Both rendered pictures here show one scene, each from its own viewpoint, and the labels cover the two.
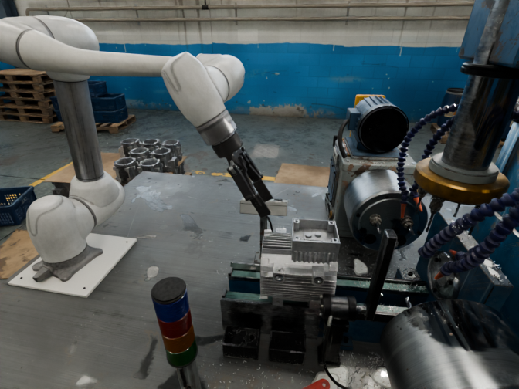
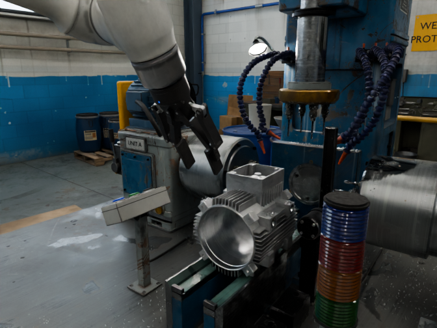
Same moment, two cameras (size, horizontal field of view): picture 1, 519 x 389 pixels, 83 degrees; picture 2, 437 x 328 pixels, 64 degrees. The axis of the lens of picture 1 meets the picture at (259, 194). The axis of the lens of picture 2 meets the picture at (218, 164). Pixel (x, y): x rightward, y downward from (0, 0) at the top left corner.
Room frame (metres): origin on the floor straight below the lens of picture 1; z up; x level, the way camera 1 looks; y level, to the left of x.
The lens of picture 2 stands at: (0.29, 0.63, 1.38)
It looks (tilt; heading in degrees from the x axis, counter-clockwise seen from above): 15 degrees down; 300
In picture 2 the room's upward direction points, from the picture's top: straight up
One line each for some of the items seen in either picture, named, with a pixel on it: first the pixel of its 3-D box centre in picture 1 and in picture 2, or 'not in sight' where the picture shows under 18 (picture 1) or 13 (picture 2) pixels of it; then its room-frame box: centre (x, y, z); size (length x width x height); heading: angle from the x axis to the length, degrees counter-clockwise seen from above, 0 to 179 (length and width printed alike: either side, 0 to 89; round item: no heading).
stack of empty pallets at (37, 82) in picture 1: (34, 94); not in sight; (6.12, 4.55, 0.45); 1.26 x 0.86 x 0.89; 79
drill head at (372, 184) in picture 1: (378, 201); (209, 166); (0.95, -0.45, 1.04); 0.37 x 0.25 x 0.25; 173
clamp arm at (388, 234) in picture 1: (378, 278); (327, 176); (0.48, -0.27, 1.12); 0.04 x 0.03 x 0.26; 83
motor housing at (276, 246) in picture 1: (296, 265); (246, 223); (0.63, -0.11, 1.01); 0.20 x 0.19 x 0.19; 85
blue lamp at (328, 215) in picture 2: (171, 299); (344, 218); (0.36, 0.16, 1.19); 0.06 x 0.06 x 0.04
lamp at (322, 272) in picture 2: (178, 331); (339, 276); (0.36, 0.16, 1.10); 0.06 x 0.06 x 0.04
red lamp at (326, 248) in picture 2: (174, 316); (341, 248); (0.36, 0.16, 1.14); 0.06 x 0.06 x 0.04
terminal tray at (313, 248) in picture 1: (313, 240); (255, 183); (0.63, -0.15, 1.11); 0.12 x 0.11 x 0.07; 85
